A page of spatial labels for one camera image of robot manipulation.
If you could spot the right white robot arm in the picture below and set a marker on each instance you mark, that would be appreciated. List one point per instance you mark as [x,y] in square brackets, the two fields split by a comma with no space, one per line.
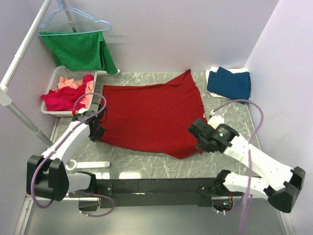
[278,183]

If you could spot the dark red t shirt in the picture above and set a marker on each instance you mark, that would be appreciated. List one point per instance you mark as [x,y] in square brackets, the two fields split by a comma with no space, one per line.
[154,118]

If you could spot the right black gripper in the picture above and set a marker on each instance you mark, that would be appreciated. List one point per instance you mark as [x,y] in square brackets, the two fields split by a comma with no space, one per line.
[200,145]

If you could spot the folded blue t shirt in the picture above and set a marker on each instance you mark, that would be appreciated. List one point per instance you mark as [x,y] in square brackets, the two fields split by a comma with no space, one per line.
[231,84]

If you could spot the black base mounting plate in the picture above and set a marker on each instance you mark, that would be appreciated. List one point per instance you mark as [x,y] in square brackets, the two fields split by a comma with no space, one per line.
[160,192]

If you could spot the green t shirt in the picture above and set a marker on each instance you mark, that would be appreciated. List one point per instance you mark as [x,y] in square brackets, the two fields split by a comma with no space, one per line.
[77,52]

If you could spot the white laundry basket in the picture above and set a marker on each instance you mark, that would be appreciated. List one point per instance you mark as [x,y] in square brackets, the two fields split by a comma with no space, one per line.
[84,101]

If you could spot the peach pink garment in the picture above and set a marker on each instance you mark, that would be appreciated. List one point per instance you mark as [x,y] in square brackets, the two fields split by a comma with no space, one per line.
[82,86]

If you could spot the magenta t shirt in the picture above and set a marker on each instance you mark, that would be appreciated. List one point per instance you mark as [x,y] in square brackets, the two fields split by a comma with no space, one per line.
[60,101]

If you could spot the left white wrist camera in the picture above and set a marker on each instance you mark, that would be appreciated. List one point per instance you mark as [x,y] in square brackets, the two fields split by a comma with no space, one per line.
[82,112]

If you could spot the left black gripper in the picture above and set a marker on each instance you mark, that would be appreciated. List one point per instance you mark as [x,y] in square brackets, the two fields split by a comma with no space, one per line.
[95,137]

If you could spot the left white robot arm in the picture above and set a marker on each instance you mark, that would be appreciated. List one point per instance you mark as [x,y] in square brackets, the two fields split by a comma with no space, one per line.
[46,175]

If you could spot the aluminium rail frame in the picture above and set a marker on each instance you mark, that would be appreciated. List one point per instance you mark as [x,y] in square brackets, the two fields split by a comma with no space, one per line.
[183,206]

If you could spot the light blue wire hanger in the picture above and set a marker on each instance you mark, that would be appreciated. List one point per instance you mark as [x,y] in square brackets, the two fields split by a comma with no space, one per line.
[62,6]

